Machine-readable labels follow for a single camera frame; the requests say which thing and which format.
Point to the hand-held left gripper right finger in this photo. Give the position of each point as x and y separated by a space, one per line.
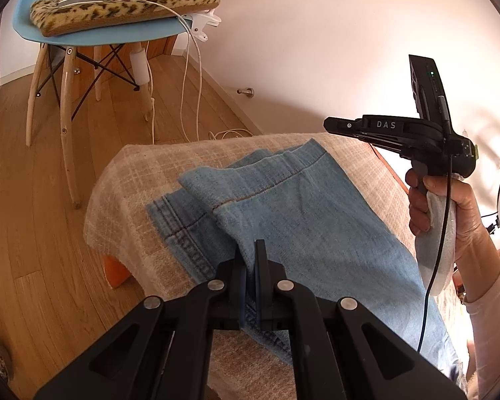
259 260

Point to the white flat device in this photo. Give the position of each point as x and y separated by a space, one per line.
83 0

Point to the blue denim pants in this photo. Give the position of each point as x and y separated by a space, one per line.
316 216

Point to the beige plaid blanket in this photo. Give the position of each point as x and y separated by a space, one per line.
125 183

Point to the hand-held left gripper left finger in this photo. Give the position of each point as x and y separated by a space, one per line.
239 260

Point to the leopard print cushion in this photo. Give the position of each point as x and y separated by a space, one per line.
129 8

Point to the person's right forearm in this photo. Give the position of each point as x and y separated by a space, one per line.
491 321

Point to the person's right hand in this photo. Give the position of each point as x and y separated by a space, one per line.
466 208

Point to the metal door stop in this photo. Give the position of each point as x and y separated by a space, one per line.
245 91

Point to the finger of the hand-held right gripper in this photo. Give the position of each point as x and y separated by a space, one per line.
341 126

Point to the blue chair with wooden legs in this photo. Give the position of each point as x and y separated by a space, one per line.
108 35

